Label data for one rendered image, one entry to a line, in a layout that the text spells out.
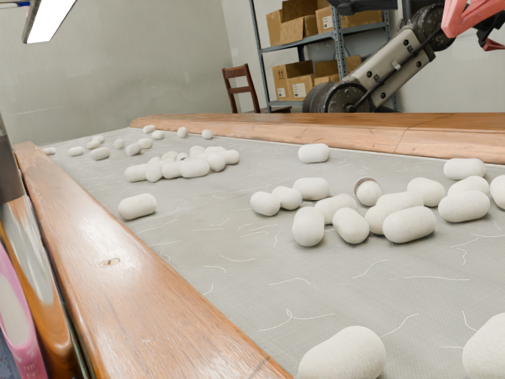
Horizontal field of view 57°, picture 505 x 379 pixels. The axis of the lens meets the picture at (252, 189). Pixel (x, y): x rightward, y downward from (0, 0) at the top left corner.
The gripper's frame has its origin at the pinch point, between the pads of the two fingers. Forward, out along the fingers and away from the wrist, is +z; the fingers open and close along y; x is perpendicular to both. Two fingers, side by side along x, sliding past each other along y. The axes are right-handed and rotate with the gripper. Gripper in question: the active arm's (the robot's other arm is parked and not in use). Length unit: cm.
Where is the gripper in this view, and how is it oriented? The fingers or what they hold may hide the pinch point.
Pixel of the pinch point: (452, 25)
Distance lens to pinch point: 46.0
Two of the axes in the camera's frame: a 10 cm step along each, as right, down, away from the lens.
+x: 6.8, 5.6, 4.7
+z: -5.7, 8.1, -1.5
